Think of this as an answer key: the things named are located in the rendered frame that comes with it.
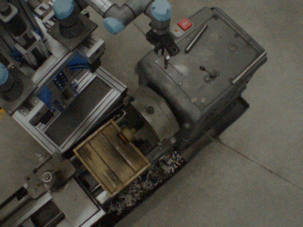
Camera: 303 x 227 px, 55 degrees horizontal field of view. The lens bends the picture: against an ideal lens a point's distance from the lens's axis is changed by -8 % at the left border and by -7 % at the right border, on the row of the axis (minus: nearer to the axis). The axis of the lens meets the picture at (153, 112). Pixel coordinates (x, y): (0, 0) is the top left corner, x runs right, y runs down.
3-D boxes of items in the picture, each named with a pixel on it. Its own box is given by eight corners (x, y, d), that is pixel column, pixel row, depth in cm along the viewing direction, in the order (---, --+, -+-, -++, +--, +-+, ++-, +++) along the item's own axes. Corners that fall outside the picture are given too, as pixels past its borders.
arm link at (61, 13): (53, 19, 164) (46, 4, 151) (71, 4, 167) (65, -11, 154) (66, 31, 161) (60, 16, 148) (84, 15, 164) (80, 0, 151)
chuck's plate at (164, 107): (139, 94, 184) (141, 76, 154) (174, 135, 180) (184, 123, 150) (135, 98, 183) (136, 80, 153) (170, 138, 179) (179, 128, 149)
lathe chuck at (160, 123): (135, 98, 184) (136, 80, 153) (170, 138, 179) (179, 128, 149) (123, 107, 182) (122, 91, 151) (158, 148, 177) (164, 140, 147)
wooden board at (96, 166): (112, 120, 187) (111, 117, 183) (151, 165, 179) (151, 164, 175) (74, 151, 181) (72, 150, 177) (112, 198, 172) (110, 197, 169)
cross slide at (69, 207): (54, 152, 174) (52, 151, 170) (100, 210, 164) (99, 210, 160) (33, 169, 171) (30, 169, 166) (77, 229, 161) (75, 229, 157)
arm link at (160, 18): (159, -7, 112) (176, 5, 111) (158, 10, 123) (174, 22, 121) (145, 5, 111) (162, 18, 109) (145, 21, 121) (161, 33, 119)
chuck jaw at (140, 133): (149, 120, 161) (164, 136, 157) (150, 125, 166) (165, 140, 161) (133, 134, 159) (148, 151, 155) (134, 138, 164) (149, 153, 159)
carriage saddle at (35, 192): (59, 151, 180) (57, 149, 175) (108, 212, 170) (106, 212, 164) (22, 182, 174) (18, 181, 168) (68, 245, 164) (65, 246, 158)
